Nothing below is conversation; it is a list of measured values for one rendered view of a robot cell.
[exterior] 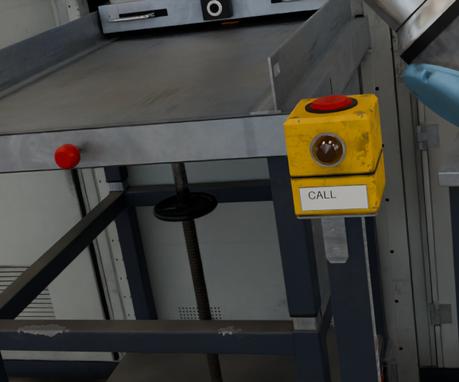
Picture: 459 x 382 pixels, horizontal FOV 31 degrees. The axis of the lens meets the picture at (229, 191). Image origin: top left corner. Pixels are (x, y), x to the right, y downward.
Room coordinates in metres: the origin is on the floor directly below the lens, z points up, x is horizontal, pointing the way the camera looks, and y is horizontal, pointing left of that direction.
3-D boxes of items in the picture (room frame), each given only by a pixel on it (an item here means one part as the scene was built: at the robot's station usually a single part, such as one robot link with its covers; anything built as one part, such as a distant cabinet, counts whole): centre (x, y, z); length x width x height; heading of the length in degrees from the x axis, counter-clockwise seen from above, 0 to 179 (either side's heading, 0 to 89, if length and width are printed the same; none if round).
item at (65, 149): (1.04, 0.20, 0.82); 0.04 x 0.03 x 0.03; 161
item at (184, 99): (1.38, 0.08, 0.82); 0.68 x 0.62 x 0.06; 161
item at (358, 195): (0.76, -0.11, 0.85); 0.08 x 0.08 x 0.10; 71
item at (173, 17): (1.76, -0.04, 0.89); 0.54 x 0.05 x 0.06; 71
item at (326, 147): (0.71, -0.09, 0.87); 0.03 x 0.01 x 0.03; 71
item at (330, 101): (0.76, -0.11, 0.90); 0.04 x 0.04 x 0.02
